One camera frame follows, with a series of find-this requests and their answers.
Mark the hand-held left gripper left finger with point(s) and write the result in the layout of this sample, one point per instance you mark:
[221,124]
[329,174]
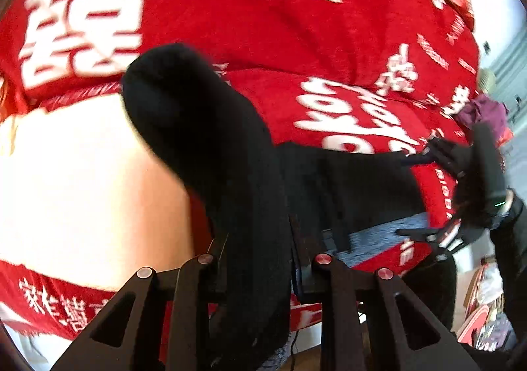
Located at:
[197,272]

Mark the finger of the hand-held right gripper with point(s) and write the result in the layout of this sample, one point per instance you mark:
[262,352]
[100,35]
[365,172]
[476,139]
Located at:
[446,237]
[440,152]

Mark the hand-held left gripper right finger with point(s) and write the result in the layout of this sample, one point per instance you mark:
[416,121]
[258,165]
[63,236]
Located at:
[325,276]

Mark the black pants with leaf print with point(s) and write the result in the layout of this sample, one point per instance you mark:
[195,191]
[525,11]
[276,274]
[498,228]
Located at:
[214,140]

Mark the person's right forearm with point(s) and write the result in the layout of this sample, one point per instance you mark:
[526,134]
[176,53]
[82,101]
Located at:
[514,255]

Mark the purple cloth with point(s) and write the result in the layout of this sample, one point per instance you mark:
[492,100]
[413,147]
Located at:
[486,113]

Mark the person's dark clothed leg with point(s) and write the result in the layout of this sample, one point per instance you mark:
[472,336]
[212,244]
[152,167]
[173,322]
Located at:
[436,297]

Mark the beige cloth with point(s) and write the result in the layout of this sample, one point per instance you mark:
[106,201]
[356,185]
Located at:
[488,80]

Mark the colourful printed bag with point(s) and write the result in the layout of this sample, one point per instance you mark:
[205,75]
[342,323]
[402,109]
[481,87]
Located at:
[490,313]

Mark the white bed sheet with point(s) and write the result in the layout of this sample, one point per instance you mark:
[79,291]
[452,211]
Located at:
[82,189]

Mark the red printed blanket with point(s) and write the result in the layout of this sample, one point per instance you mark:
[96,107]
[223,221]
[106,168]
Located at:
[247,4]

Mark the red gold patterned cushion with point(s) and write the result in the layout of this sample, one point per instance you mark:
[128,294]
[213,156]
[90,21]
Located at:
[8,103]

